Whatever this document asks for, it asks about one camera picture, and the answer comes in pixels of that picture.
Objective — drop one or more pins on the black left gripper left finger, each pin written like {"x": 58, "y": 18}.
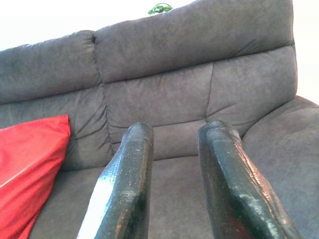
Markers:
{"x": 124, "y": 179}

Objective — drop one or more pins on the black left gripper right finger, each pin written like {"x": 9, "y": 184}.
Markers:
{"x": 229, "y": 174}

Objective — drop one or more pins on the green plant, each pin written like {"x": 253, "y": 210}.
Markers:
{"x": 159, "y": 9}

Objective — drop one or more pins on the dark grey fabric sofa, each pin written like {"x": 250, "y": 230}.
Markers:
{"x": 174, "y": 87}

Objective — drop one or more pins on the red pillow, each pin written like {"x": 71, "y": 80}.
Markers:
{"x": 25, "y": 161}

